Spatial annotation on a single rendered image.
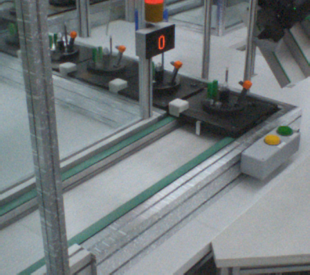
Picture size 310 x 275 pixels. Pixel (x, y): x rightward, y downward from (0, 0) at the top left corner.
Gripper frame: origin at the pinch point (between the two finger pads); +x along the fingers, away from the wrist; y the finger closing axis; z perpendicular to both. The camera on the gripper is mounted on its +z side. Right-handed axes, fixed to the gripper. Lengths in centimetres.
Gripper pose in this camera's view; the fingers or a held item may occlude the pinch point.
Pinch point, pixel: (270, 29)
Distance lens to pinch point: 165.2
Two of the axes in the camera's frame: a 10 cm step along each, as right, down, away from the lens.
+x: -6.0, 3.7, 7.1
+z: -6.1, -7.9, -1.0
